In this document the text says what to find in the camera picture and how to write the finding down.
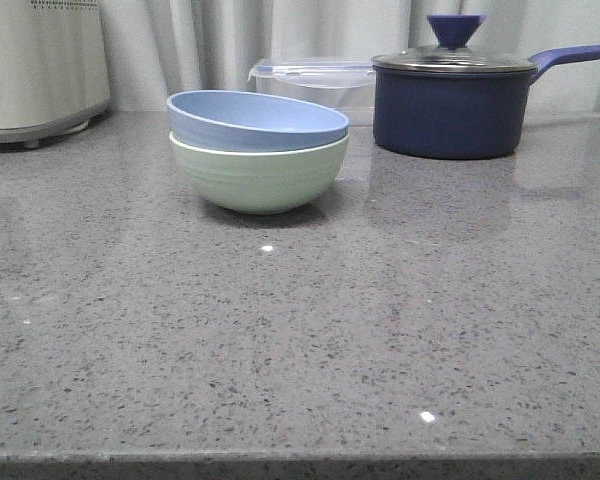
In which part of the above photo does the light green bowl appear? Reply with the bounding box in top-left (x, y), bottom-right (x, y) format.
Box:
top-left (169, 134), bottom-right (349, 215)

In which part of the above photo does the light blue bowl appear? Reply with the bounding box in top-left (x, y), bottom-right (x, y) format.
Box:
top-left (167, 90), bottom-right (349, 152)

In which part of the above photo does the clear plastic food container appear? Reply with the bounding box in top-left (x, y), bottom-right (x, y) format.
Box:
top-left (249, 57), bottom-right (376, 126)

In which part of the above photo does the dark blue saucepan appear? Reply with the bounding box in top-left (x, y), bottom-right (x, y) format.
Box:
top-left (373, 45), bottom-right (600, 160)

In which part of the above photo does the glass lid with blue knob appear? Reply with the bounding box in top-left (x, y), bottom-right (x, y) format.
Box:
top-left (372, 14), bottom-right (537, 74)

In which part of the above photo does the white kitchen appliance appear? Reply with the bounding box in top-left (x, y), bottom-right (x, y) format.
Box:
top-left (0, 1), bottom-right (111, 148)

